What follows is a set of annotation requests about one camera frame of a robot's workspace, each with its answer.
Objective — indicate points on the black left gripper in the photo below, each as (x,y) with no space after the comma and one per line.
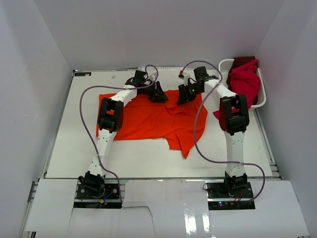
(157,95)

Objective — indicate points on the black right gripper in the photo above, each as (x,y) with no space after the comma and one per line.
(184,96)

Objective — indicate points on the orange t shirt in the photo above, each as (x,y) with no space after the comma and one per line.
(144,119)

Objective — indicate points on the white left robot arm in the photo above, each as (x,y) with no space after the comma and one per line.
(109,123)

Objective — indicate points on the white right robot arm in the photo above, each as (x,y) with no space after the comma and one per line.
(233,118)

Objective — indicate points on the printed paper strip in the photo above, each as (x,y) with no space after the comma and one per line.
(142,68)

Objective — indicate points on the crimson red t shirt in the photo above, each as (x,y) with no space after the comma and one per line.
(243,80)

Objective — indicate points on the dark maroon t shirt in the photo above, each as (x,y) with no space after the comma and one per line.
(240,61)

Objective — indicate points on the black label sticker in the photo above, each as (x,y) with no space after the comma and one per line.
(77,74)

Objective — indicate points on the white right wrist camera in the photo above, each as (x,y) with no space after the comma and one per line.
(185,77)

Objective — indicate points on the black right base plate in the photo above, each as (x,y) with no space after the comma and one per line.
(219,199)

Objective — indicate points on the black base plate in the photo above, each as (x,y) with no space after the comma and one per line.
(219,199)
(106,198)

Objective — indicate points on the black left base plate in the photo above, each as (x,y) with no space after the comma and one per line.
(106,198)

